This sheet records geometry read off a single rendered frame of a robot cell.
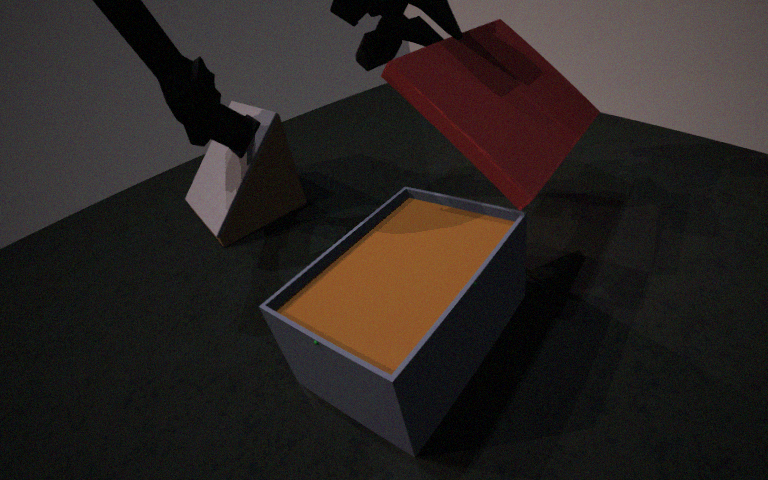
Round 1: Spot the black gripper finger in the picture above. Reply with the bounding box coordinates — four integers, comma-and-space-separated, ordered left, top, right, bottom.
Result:
383, 16, 443, 47
403, 0, 463, 40

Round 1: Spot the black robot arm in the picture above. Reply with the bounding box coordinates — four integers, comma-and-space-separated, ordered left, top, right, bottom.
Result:
93, 0, 375, 158

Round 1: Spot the red box lid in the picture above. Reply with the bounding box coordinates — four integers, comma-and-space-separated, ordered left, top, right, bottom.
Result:
381, 19, 600, 211

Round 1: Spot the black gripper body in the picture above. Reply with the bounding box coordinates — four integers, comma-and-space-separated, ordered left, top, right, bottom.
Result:
355, 0, 409, 71

